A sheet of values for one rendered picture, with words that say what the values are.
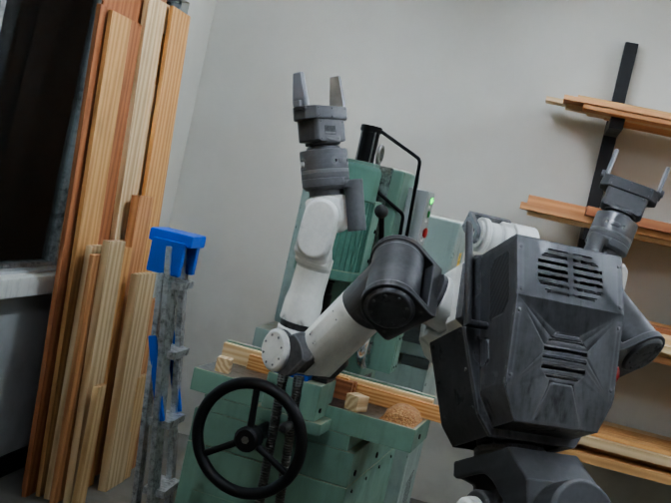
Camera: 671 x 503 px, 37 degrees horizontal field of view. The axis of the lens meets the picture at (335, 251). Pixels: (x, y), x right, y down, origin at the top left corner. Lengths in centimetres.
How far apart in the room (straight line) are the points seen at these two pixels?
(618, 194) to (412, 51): 307
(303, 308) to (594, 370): 54
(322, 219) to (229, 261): 344
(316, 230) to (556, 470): 59
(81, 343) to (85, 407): 26
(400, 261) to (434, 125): 340
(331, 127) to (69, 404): 240
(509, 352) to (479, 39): 362
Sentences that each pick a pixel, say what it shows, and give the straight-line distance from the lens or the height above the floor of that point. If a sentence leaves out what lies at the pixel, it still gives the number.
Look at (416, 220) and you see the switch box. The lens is 289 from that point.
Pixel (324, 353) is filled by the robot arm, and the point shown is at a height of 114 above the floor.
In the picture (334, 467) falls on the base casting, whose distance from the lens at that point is 255.
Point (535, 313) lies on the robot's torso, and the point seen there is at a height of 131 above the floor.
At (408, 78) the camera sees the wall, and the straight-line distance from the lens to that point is 507.
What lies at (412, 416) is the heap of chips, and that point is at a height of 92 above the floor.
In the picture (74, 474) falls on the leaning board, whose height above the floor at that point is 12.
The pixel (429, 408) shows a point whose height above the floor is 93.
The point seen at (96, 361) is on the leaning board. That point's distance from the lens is 405.
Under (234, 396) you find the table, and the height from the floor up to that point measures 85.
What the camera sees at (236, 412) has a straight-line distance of 261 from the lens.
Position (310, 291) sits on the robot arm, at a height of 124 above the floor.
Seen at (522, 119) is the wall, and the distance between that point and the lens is 500.
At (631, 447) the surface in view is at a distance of 461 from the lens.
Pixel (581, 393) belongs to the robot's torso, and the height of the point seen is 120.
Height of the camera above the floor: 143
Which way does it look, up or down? 4 degrees down
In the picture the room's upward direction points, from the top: 13 degrees clockwise
